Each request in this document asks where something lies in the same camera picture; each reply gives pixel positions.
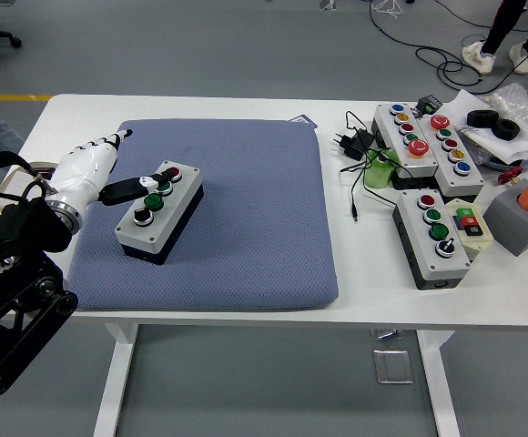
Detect purple card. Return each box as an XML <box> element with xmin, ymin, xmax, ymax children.
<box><xmin>289</xmin><ymin>113</ymin><xmax>320</xmax><ymax>131</ymax></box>

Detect grey four-button control box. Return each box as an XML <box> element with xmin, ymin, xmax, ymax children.
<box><xmin>391</xmin><ymin>188</ymin><xmax>472</xmax><ymax>291</ymax></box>
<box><xmin>114</xmin><ymin>159</ymin><xmax>205</xmax><ymax>266</ymax></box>

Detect white table leg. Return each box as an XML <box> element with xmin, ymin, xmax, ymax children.
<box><xmin>93</xmin><ymin>323</ymin><xmax>140</xmax><ymax>437</ymax></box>
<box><xmin>416</xmin><ymin>330</ymin><xmax>461</xmax><ymax>437</ymax></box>

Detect blue-grey fabric mat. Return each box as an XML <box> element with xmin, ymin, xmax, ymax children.
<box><xmin>66</xmin><ymin>118</ymin><xmax>340</xmax><ymax>313</ymax></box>

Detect clear bubble wrap bag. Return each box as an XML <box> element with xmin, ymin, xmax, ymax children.
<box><xmin>482</xmin><ymin>82</ymin><xmax>528</xmax><ymax>133</ymax></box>

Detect black foam ring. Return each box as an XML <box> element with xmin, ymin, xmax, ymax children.
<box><xmin>467</xmin><ymin>108</ymin><xmax>497</xmax><ymax>127</ymax></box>
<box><xmin>492</xmin><ymin>118</ymin><xmax>523</xmax><ymax>141</ymax></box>

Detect small red plastic part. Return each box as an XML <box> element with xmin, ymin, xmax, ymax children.
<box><xmin>496</xmin><ymin>167</ymin><xmax>524</xmax><ymax>186</ymax></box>

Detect cream three-button switch box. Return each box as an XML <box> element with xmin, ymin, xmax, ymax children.
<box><xmin>443</xmin><ymin>198</ymin><xmax>494</xmax><ymax>260</ymax></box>

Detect small black terminal module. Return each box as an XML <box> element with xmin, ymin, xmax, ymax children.
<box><xmin>414</xmin><ymin>94</ymin><xmax>444</xmax><ymax>115</ymax></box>

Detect white foam sheet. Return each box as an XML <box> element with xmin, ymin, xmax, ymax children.
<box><xmin>439</xmin><ymin>88</ymin><xmax>528</xmax><ymax>166</ymax></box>

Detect white tray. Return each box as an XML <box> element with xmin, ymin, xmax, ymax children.
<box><xmin>0</xmin><ymin>161</ymin><xmax>63</xmax><ymax>213</ymax></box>

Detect grey block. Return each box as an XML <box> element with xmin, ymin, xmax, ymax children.
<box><xmin>482</xmin><ymin>178</ymin><xmax>528</xmax><ymax>258</ymax></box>

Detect black floor cables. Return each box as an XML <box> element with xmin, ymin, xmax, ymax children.
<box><xmin>368</xmin><ymin>0</ymin><xmax>528</xmax><ymax>90</ymax></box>

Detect black power adapter plug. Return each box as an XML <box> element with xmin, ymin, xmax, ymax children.
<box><xmin>334</xmin><ymin>128</ymin><xmax>377</xmax><ymax>161</ymax></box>

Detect black adapter cord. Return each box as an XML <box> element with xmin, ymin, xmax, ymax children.
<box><xmin>339</xmin><ymin>110</ymin><xmax>406</xmax><ymax>223</ymax></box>

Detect grey five-button control box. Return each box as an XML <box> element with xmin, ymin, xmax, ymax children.
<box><xmin>371</xmin><ymin>103</ymin><xmax>442</xmax><ymax>191</ymax></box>
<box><xmin>416</xmin><ymin>113</ymin><xmax>486</xmax><ymax>198</ymax></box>

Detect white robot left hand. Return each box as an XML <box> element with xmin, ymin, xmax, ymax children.
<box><xmin>46</xmin><ymin>129</ymin><xmax>168</xmax><ymax>208</ymax></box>

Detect silver floor socket plate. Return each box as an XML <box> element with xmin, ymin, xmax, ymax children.
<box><xmin>372</xmin><ymin>349</ymin><xmax>415</xmax><ymax>385</ymax></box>

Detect green plastic cylinder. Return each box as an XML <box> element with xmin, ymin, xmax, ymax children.
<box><xmin>363</xmin><ymin>147</ymin><xmax>401</xmax><ymax>190</ymax></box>

